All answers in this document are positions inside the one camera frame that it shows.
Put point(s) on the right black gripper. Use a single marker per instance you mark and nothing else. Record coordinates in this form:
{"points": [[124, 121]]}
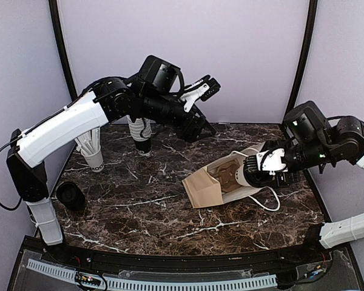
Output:
{"points": [[283, 180]]}

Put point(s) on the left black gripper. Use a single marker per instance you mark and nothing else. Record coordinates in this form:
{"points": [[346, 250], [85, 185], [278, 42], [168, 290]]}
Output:
{"points": [[188, 128]]}

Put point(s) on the brown pulp cup carrier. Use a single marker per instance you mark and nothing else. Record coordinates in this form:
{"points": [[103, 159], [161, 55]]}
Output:
{"points": [[225, 175]]}

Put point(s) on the white paper coffee cup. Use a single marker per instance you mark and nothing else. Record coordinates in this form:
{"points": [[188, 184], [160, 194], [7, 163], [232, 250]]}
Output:
{"points": [[240, 177]]}

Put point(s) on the brown paper bag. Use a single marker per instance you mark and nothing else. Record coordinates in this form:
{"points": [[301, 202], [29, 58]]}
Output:
{"points": [[204, 190]]}

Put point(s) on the stack of paper cups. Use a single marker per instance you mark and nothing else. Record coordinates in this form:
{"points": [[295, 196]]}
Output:
{"points": [[141, 133]]}

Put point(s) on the stack of black lids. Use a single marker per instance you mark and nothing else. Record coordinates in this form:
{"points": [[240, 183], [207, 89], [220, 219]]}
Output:
{"points": [[70, 195]]}

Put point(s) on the black coffee cup lid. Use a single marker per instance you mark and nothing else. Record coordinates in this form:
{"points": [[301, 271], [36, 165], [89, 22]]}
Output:
{"points": [[260, 180]]}

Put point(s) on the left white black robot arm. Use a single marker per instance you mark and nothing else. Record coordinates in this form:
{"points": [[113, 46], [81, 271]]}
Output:
{"points": [[104, 101]]}

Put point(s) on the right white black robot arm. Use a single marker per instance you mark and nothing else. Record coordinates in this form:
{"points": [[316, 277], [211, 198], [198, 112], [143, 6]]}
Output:
{"points": [[343, 142]]}

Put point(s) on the white cup holding straws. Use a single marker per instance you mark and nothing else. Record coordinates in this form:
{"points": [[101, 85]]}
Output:
{"points": [[94, 161]]}

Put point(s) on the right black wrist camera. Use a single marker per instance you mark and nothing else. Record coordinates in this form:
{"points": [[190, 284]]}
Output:
{"points": [[304, 121]]}

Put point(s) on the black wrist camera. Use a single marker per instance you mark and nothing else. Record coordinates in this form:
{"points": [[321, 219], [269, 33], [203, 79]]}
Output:
{"points": [[304, 121], [160, 74]]}

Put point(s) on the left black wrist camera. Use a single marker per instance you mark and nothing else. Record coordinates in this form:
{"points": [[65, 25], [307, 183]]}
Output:
{"points": [[160, 74]]}

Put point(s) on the right black frame post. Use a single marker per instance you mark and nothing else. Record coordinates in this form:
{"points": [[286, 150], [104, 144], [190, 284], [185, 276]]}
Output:
{"points": [[304, 53]]}

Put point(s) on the black frame post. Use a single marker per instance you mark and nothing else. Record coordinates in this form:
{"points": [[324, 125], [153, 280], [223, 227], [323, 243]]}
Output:
{"points": [[60, 44], [304, 53]]}

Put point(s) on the grey slotted cable duct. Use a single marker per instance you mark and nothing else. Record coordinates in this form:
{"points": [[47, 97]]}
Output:
{"points": [[132, 280]]}

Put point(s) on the left black frame post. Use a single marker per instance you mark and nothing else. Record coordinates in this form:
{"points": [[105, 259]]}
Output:
{"points": [[60, 44]]}

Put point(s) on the black curved front rail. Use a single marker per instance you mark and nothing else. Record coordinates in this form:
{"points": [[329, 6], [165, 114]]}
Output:
{"points": [[280, 260]]}

